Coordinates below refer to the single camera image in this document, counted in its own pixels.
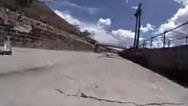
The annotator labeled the concrete bridge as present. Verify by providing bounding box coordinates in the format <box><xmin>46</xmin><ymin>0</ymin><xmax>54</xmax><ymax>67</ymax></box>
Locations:
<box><xmin>95</xmin><ymin>42</ymin><xmax>129</xmax><ymax>54</ymax></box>

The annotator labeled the pale cracked concrete ground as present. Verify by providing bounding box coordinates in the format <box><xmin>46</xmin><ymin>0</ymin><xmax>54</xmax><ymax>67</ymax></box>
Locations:
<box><xmin>0</xmin><ymin>40</ymin><xmax>188</xmax><ymax>106</ymax></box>

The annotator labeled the dark pole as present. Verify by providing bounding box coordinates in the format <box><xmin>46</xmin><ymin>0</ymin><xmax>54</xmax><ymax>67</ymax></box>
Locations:
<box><xmin>130</xmin><ymin>1</ymin><xmax>145</xmax><ymax>50</ymax></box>

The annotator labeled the dry brown hillside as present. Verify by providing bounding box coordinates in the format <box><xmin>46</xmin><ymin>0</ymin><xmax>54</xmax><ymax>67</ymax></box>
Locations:
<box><xmin>0</xmin><ymin>0</ymin><xmax>102</xmax><ymax>45</ymax></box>

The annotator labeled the small wheeled robot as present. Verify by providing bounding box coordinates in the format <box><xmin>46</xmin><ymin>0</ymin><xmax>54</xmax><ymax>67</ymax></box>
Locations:
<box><xmin>0</xmin><ymin>34</ymin><xmax>15</xmax><ymax>57</ymax></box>

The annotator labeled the stepped stone retaining wall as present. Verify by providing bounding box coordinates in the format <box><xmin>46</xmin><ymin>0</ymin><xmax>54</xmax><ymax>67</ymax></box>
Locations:
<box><xmin>0</xmin><ymin>3</ymin><xmax>100</xmax><ymax>57</ymax></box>

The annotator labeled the dark concrete wall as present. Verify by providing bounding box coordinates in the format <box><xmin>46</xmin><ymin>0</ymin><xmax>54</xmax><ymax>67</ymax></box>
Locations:
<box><xmin>114</xmin><ymin>34</ymin><xmax>188</xmax><ymax>95</ymax></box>

